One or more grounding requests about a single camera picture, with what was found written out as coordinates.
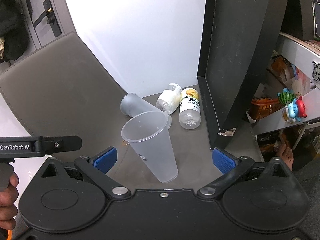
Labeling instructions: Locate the silver metal shelf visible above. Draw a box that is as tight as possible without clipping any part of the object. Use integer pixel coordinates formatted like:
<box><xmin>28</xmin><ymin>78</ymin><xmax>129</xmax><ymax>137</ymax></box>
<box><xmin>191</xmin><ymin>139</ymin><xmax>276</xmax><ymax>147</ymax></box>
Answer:
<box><xmin>253</xmin><ymin>33</ymin><xmax>319</xmax><ymax>135</ymax></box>

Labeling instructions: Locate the clear plastic tea cup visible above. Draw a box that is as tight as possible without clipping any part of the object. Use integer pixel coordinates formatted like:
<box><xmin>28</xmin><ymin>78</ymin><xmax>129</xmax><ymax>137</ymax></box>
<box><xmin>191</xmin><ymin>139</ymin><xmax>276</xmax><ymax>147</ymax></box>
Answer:
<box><xmin>121</xmin><ymin>111</ymin><xmax>178</xmax><ymax>183</ymax></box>

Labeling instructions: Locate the frosted plastic cup lying down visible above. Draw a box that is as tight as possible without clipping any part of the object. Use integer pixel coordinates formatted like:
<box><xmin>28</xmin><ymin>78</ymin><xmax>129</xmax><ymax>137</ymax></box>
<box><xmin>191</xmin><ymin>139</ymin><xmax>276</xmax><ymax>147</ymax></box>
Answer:
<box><xmin>120</xmin><ymin>93</ymin><xmax>172</xmax><ymax>128</ymax></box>

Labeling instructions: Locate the person bare foot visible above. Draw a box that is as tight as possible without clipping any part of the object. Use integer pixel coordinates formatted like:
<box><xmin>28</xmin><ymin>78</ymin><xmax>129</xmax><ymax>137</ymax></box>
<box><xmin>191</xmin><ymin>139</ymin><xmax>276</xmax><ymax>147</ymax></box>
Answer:
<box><xmin>276</xmin><ymin>144</ymin><xmax>294</xmax><ymax>171</ymax></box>

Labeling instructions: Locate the orange plastic basket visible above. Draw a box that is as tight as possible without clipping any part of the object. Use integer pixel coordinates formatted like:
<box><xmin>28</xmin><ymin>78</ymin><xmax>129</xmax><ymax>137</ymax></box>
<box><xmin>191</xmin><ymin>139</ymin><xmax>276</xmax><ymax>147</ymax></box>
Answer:
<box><xmin>248</xmin><ymin>97</ymin><xmax>283</xmax><ymax>120</ymax></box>

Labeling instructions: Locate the person left hand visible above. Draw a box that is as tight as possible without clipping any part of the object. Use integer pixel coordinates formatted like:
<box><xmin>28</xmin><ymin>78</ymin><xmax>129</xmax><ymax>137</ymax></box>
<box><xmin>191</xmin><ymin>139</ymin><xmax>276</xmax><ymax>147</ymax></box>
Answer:
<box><xmin>0</xmin><ymin>172</ymin><xmax>19</xmax><ymax>230</ymax></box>

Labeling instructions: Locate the watermelon figurine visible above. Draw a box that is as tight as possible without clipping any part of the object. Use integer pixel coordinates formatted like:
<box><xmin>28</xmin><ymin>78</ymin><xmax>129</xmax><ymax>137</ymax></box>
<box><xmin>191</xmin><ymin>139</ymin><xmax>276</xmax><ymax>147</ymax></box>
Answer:
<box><xmin>277</xmin><ymin>88</ymin><xmax>295</xmax><ymax>106</ymax></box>

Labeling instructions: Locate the blue red crab toy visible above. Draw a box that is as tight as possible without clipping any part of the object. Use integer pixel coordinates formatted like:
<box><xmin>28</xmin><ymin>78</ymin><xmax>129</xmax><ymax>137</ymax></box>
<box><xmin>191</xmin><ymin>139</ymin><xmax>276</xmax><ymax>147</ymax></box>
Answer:
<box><xmin>285</xmin><ymin>96</ymin><xmax>307</xmax><ymax>123</ymax></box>

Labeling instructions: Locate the white label plastic bottle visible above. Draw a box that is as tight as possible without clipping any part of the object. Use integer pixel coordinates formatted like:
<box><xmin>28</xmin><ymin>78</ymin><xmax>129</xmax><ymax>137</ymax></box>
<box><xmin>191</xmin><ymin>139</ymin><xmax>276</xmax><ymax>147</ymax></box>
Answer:
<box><xmin>156</xmin><ymin>83</ymin><xmax>182</xmax><ymax>115</ymax></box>

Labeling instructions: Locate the yellow label plastic bottle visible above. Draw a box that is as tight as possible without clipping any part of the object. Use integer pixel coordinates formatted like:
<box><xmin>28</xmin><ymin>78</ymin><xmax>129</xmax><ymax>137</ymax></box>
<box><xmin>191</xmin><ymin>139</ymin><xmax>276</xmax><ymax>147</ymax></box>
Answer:
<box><xmin>179</xmin><ymin>88</ymin><xmax>201</xmax><ymax>129</ymax></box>

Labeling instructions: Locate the black square tray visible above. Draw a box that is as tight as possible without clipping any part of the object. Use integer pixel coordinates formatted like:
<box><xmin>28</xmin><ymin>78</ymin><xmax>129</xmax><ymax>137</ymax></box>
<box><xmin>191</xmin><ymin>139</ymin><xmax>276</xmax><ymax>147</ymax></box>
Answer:
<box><xmin>197</xmin><ymin>0</ymin><xmax>287</xmax><ymax>148</ymax></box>

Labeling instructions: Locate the black door handle lock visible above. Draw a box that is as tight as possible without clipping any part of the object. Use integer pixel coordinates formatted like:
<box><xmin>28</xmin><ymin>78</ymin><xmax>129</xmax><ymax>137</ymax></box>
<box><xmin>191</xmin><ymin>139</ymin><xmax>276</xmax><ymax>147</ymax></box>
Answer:
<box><xmin>33</xmin><ymin>0</ymin><xmax>62</xmax><ymax>37</ymax></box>

